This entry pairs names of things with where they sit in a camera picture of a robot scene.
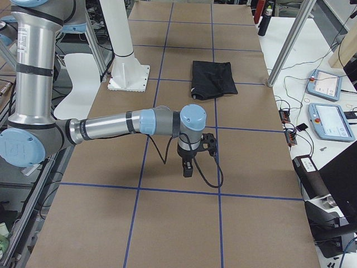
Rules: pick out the upper orange circuit board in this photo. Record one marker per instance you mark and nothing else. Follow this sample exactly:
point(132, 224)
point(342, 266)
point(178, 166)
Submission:
point(284, 116)

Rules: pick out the upper teach pendant tablet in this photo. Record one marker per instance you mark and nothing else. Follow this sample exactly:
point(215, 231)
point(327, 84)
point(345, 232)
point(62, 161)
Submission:
point(324, 85)

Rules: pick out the small black square pad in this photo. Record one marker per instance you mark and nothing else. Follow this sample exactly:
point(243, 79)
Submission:
point(301, 127)

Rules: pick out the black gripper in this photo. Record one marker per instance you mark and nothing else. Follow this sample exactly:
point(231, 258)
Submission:
point(186, 154)

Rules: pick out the orange circuit board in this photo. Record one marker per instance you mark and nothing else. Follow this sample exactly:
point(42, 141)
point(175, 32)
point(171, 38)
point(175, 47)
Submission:
point(284, 116)
point(290, 137)

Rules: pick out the dark rectangular device box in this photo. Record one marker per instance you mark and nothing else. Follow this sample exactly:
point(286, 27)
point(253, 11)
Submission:
point(309, 176)

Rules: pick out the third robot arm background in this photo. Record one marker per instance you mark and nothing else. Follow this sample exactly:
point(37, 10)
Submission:
point(9, 30)

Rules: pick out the red cylinder bottle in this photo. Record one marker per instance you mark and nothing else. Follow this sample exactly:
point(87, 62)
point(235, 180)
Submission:
point(258, 10)

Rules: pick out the black graphic t-shirt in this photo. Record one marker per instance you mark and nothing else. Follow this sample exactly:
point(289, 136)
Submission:
point(211, 80)

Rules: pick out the aluminium frame rail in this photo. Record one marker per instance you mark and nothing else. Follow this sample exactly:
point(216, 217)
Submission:
point(292, 36)

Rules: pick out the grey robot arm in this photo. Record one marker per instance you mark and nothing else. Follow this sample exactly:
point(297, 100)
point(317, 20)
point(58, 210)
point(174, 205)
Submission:
point(35, 132)

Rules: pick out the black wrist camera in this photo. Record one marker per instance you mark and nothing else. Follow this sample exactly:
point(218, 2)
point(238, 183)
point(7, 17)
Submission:
point(209, 144)

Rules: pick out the black monitor on stand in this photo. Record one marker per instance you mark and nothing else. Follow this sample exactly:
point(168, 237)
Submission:
point(330, 231)

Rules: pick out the teach pendant tablet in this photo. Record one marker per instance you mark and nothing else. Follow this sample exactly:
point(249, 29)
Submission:
point(324, 85)
point(329, 122)

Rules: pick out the lower teach pendant tablet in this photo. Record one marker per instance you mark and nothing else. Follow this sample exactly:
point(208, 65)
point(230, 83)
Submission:
point(329, 122)

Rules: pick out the white metal mount base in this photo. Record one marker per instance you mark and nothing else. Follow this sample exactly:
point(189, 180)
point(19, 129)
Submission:
point(127, 72)

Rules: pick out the black water bottle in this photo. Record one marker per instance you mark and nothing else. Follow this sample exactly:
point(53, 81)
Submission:
point(265, 22)

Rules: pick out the white plastic chair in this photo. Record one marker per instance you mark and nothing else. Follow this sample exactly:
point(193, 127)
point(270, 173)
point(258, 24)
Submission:
point(85, 77)

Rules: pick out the lower orange circuit board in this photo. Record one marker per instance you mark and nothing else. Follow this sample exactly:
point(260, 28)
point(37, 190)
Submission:
point(290, 137)

